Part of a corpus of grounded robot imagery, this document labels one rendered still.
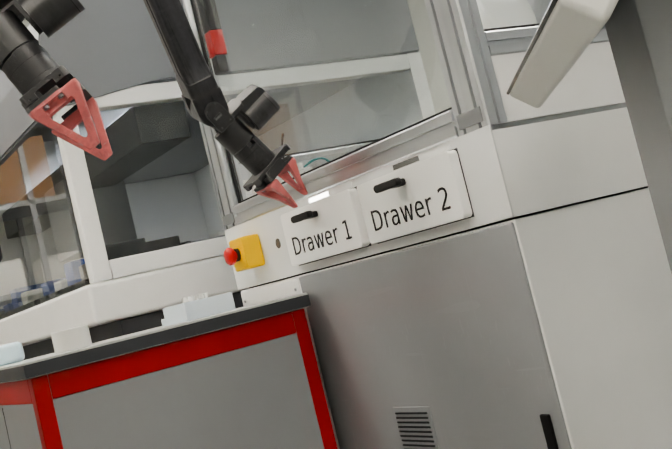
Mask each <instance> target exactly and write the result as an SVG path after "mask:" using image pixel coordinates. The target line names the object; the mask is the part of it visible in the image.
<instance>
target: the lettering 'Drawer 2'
mask: <svg viewBox="0 0 672 449"><path fill-rule="evenodd" d="M440 190H443V191H444V192H445V199H444V202H443V206H442V211H444V210H448V209H451V206H448V207H445V203H446V199H447V191H446V189H445V188H443V187H441V188H439V189H438V190H437V191H438V193H439V191H440ZM429 200H431V197H429V198H428V199H425V202H426V206H427V210H428V214H429V215H431V214H430V210H429V206H428V201H429ZM418 203H420V204H421V206H422V207H421V208H417V204H418ZM444 207H445V208H444ZM399 208H400V210H401V213H402V215H403V218H404V220H405V222H407V212H408V215H409V217H410V219H411V220H413V215H412V205H411V204H410V213H411V215H410V213H409V210H408V208H407V206H406V205H405V206H404V208H405V215H404V213H403V210H402V208H401V207H399ZM421 209H424V206H423V204H422V202H421V201H417V202H416V203H415V212H416V214H417V216H418V217H419V218H423V217H424V216H425V213H424V214H423V215H419V214H418V212H417V211H418V210H421ZM406 210H407V212H406ZM393 211H395V212H396V215H394V216H393V217H392V222H393V224H394V225H398V223H399V224H401V222H400V218H399V214H398V212H397V210H396V209H392V210H391V211H390V212H391V213H392V212H393ZM370 212H371V216H372V220H373V224H374V228H375V231H378V230H380V229H381V228H382V226H383V221H382V217H381V214H380V212H379V211H377V210H373V211H370ZM375 212H376V213H378V214H379V217H380V220H381V226H380V227H379V228H377V229H376V225H375V221H374V217H373V213H375ZM394 217H397V218H398V222H397V223H395V222H394Z"/></svg>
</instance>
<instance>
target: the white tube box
mask: <svg viewBox="0 0 672 449"><path fill-rule="evenodd" d="M235 309H236V307H235V303H234V299H233V295H232V292H228V293H224V294H220V295H216V296H211V297H207V298H203V299H199V300H194V301H190V302H186V303H182V304H178V305H174V306H170V307H166V308H163V314H164V318H165V322H166V326H169V325H174V324H178V323H182V322H187V321H191V320H195V319H199V318H203V317H207V316H211V315H215V314H219V313H223V312H227V311H231V310H235Z"/></svg>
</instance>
